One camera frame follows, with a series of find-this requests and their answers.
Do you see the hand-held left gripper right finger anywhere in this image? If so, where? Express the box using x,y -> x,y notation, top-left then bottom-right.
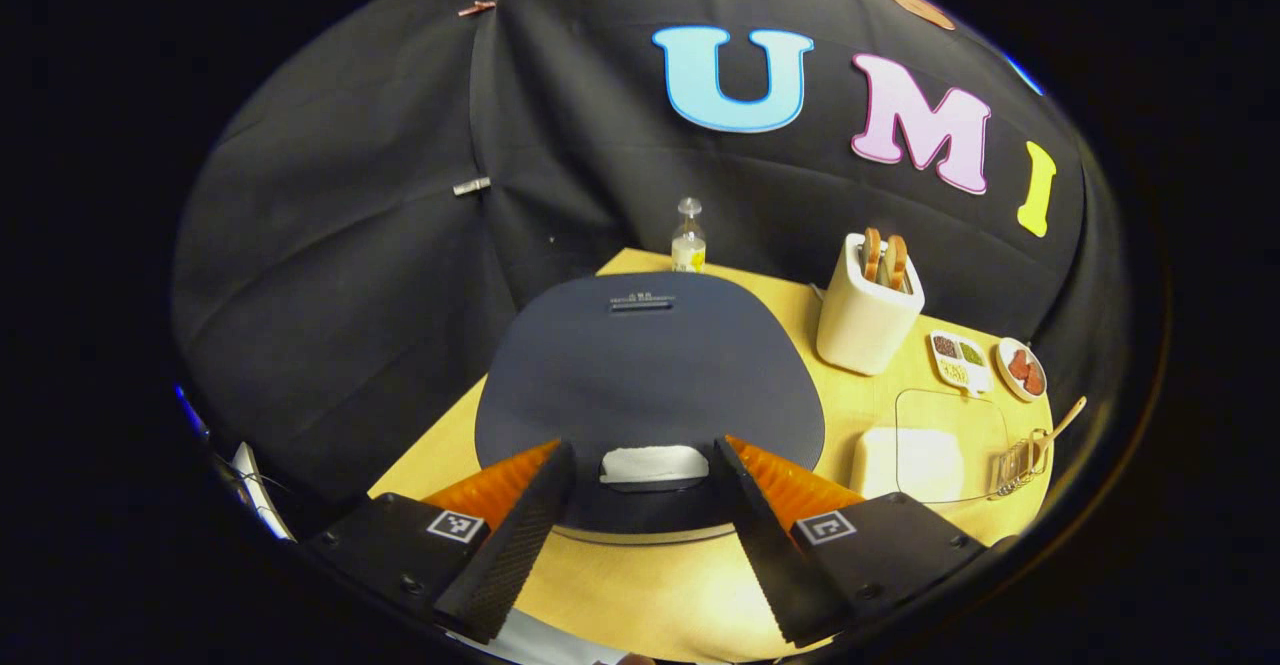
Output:
713,435 -> 986,646

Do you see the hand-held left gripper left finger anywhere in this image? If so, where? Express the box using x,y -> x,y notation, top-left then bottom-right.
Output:
305,438 -> 579,646

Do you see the clear rice container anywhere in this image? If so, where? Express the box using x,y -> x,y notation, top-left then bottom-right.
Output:
850,388 -> 1011,504

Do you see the dark grey rice cooker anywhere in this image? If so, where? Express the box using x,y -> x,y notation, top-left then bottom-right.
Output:
474,271 -> 827,546

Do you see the metal wire chopstick holder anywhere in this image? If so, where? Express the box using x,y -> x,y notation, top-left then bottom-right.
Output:
990,429 -> 1053,498

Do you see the wooden spoon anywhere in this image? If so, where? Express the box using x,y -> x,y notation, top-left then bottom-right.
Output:
1030,396 -> 1088,451

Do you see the white toaster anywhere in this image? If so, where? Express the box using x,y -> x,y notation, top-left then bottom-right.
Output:
816,232 -> 926,377

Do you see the white divided bean dish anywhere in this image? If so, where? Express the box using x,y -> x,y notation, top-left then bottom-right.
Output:
929,330 -> 993,396

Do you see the small white plate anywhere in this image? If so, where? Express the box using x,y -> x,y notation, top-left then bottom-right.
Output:
996,336 -> 1049,403

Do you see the small glass bottle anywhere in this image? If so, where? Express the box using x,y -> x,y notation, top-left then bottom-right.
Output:
671,197 -> 708,274

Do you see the black backdrop cloth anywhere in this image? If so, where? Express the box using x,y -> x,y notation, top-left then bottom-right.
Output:
170,0 -> 1131,536

